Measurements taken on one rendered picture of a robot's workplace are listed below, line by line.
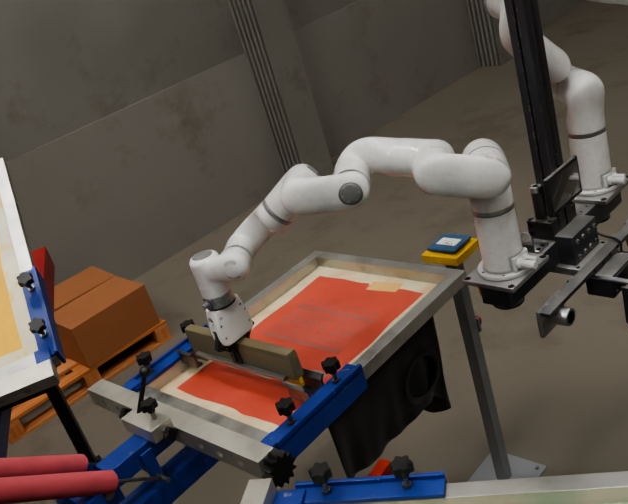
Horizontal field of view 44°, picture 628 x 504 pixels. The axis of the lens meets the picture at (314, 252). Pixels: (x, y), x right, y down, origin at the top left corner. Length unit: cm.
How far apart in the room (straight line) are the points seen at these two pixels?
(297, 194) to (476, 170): 38
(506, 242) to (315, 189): 45
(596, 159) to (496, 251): 45
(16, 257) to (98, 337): 199
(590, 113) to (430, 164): 58
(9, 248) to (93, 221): 291
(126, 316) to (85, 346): 28
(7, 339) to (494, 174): 139
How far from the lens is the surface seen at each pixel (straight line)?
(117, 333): 439
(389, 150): 169
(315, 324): 220
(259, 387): 202
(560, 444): 307
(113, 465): 183
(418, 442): 319
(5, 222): 255
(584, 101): 205
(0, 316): 235
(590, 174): 212
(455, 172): 162
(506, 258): 180
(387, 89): 714
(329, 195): 165
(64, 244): 529
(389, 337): 198
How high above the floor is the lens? 203
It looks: 24 degrees down
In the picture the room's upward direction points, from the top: 18 degrees counter-clockwise
